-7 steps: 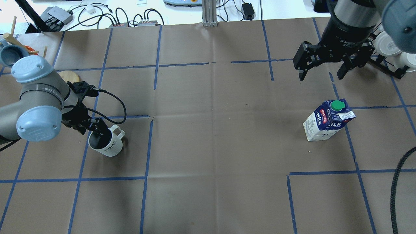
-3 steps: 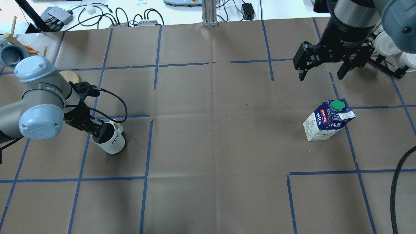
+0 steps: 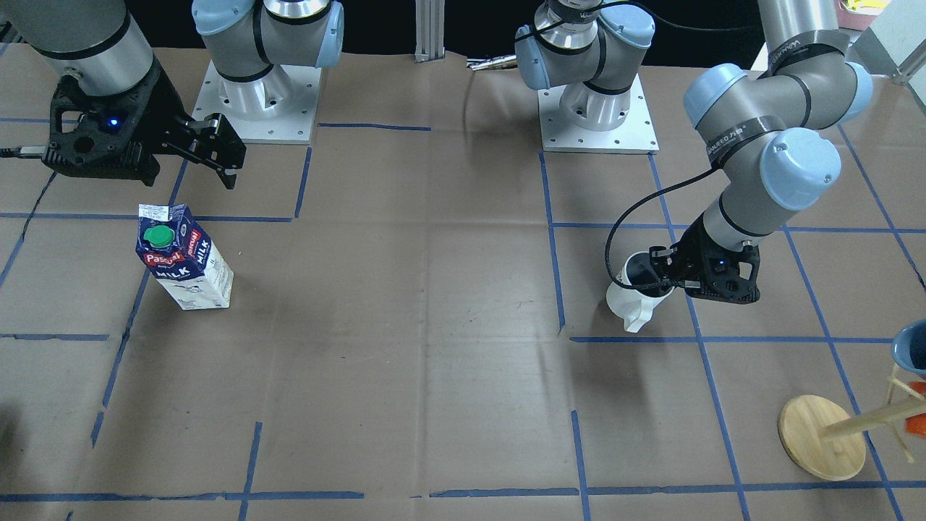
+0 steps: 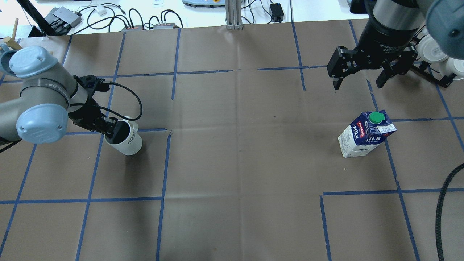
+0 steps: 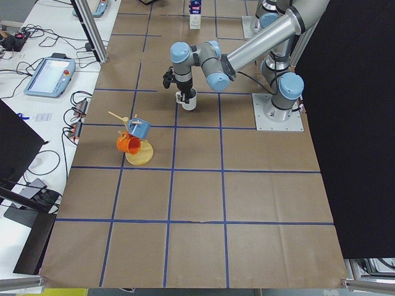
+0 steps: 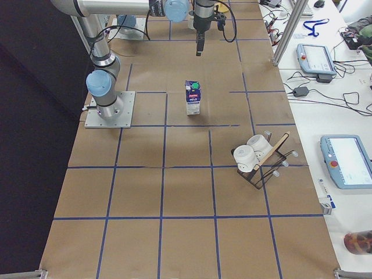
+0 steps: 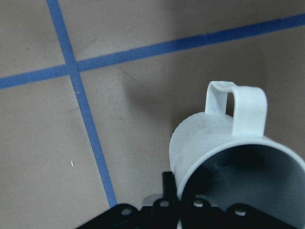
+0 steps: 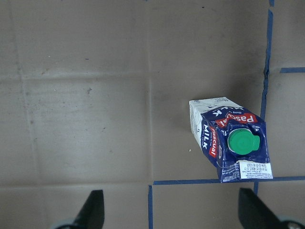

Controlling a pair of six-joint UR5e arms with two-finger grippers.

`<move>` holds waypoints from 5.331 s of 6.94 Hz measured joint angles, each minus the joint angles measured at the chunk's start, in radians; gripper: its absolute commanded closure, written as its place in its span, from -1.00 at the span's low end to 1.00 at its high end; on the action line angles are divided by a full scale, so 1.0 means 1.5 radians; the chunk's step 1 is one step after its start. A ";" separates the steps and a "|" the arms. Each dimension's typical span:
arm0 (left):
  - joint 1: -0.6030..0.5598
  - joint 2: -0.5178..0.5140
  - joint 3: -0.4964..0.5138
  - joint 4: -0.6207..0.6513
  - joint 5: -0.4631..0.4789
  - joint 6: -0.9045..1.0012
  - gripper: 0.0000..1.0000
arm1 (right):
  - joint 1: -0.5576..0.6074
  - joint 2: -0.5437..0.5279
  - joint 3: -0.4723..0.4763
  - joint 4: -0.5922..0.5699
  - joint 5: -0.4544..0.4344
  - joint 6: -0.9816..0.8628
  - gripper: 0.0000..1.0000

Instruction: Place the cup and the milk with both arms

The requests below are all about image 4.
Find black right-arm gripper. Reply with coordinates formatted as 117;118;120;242
327;20;417;90

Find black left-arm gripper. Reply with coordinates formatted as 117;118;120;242
68;75;118;138

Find white ceramic mug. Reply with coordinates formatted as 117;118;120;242
104;119;143;156

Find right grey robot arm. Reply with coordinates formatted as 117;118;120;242
327;0;463;90

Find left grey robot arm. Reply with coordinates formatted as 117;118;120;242
0;46;117;145

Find blue white milk carton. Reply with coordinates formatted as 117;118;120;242
338;110;397;158

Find white cup on rack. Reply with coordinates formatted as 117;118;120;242
417;35;449;64
442;57;464;80

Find black power adapter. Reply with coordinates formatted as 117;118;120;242
269;3;285;23

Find blue mug on stand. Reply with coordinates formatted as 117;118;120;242
0;50;18;77

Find grey usb hub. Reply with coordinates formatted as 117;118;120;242
45;7;82;28

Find wooden mug tree stand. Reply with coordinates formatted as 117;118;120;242
3;18;23;50

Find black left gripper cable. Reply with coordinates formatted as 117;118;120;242
91;80;143;121

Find aluminium profile post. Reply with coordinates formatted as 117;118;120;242
225;0;243;30

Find black corrugated cable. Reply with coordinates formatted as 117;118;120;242
435;163;464;261

